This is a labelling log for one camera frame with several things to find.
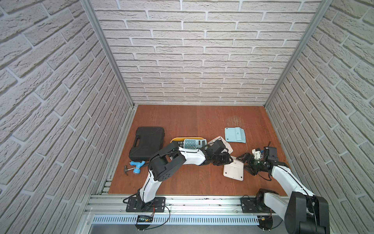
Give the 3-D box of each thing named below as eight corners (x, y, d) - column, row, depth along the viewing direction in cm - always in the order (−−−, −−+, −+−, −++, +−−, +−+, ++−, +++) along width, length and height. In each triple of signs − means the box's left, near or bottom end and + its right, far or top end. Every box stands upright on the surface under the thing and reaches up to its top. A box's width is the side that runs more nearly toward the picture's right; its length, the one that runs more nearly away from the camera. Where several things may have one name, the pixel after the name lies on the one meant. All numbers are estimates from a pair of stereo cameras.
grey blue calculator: (183, 153, 94) (183, 147, 87) (184, 145, 98) (183, 138, 91) (206, 153, 94) (207, 147, 87) (205, 145, 98) (206, 138, 91)
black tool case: (131, 160, 90) (128, 157, 86) (139, 131, 105) (137, 126, 100) (161, 160, 90) (159, 157, 86) (165, 131, 105) (164, 127, 101)
